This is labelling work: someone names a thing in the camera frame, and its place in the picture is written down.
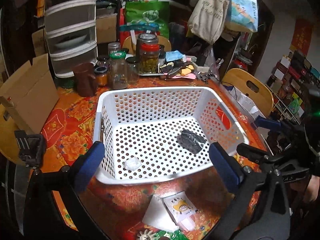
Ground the white cartoon snack packet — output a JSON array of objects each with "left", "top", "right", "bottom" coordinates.
[{"left": 162, "top": 191, "right": 197, "bottom": 224}]

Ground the black soft bundle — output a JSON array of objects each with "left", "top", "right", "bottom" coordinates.
[{"left": 177, "top": 129, "right": 206, "bottom": 154}]

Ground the small white wad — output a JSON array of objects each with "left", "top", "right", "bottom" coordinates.
[{"left": 124, "top": 157, "right": 142, "bottom": 171}]

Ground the green foil pouch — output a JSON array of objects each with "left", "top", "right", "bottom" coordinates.
[{"left": 136, "top": 229, "right": 188, "bottom": 240}]

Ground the person's right hand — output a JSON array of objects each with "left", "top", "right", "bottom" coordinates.
[{"left": 303, "top": 175, "right": 319, "bottom": 203}]

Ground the blue white paper bag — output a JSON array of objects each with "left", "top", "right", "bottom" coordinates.
[{"left": 222, "top": 82, "right": 265, "bottom": 129}]

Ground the right wooden chair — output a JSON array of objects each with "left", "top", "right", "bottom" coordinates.
[{"left": 221, "top": 68, "right": 274, "bottom": 117}]

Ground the wooden chair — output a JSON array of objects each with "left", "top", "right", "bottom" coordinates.
[
  {"left": 221, "top": 68, "right": 274, "bottom": 117},
  {"left": 0, "top": 105, "right": 25, "bottom": 166}
]

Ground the left wooden chair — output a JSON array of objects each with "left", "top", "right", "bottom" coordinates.
[{"left": 0, "top": 105, "right": 25, "bottom": 166}]

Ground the blue illustrated tote bag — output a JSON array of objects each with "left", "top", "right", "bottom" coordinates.
[{"left": 225, "top": 0, "right": 259, "bottom": 33}]

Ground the white perforated plastic basket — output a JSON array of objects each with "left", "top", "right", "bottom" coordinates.
[{"left": 93, "top": 86, "right": 249, "bottom": 185}]

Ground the blue cloth mask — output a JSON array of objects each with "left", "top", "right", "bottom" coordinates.
[{"left": 165, "top": 50, "right": 184, "bottom": 62}]

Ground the open cardboard box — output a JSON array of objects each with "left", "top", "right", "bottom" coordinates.
[{"left": 1, "top": 54, "right": 59, "bottom": 134}]

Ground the beige canvas tote bag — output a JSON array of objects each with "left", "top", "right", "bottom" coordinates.
[{"left": 188, "top": 0, "right": 229, "bottom": 45}]

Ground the red lid pickle jar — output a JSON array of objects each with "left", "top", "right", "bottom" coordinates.
[{"left": 136, "top": 33, "right": 160, "bottom": 74}]

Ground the small orange jar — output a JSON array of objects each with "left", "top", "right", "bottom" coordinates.
[{"left": 94, "top": 66, "right": 108, "bottom": 87}]

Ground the black lid empty jar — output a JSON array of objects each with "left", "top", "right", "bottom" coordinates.
[{"left": 126, "top": 56, "right": 140, "bottom": 84}]

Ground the green shopping bag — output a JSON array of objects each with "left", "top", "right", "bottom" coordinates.
[{"left": 119, "top": 0, "right": 170, "bottom": 43}]

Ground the green lid glass jar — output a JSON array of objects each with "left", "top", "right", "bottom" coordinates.
[{"left": 110, "top": 51, "right": 127, "bottom": 90}]

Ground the silver lid glass jar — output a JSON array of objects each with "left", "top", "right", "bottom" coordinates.
[{"left": 107, "top": 42, "right": 121, "bottom": 55}]

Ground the brown cardboard box behind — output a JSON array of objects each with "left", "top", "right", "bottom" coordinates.
[{"left": 96, "top": 14, "right": 117, "bottom": 44}]

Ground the white plastic drawer tower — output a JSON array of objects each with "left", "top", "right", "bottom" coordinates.
[{"left": 44, "top": 0, "right": 98, "bottom": 78}]

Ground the black clamp mount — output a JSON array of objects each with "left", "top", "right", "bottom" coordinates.
[{"left": 14, "top": 130, "right": 47, "bottom": 168}]

